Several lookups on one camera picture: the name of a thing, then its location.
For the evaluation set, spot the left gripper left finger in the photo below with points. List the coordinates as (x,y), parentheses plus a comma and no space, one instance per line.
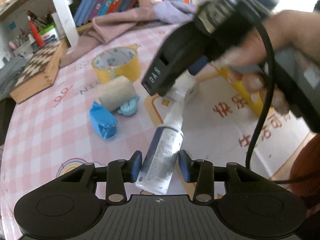
(120,172)

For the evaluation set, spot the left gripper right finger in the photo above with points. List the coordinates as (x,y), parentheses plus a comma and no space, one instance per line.
(200,172)

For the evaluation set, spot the white blue spray bottle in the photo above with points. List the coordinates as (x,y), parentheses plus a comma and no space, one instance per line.
(158,166)

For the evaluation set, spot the blue packet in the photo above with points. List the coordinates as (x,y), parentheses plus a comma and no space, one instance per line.
(102,121)

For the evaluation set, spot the beige cylindrical roll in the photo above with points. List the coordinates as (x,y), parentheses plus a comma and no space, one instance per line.
(116,92)

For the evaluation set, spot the lavender cloth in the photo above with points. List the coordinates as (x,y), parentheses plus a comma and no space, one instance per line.
(174,12)

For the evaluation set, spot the pink checkered tablecloth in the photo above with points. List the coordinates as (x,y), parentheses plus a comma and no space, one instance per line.
(65,126)

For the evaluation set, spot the light blue toy clock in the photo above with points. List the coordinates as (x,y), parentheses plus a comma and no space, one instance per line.
(129,107)

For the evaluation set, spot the yellow tape roll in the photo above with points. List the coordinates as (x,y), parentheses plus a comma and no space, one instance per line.
(116,62)

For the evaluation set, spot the pink cloth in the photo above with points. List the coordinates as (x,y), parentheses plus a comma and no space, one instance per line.
(106,28)

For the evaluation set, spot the wooden chess board box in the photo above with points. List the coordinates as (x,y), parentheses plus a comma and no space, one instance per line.
(40,72)

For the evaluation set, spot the grey garment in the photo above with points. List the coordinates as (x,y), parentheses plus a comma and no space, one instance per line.
(10,74)

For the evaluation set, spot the red bottle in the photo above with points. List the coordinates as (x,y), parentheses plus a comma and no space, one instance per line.
(35,33)

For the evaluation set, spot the green lid white jar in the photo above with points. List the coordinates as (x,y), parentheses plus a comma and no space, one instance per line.
(49,33)

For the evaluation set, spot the white bookshelf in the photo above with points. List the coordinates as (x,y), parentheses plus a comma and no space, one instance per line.
(13,19)

